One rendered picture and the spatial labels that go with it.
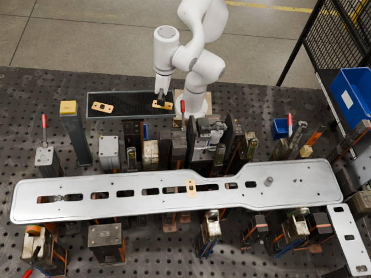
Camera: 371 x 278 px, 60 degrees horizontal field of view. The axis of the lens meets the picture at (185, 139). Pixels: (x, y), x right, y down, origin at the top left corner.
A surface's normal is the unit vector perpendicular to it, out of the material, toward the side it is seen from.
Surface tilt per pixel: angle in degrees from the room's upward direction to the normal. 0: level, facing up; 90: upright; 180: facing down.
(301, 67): 0
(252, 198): 0
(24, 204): 0
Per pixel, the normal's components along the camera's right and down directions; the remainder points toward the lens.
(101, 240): 0.10, -0.54
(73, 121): 0.12, 0.84
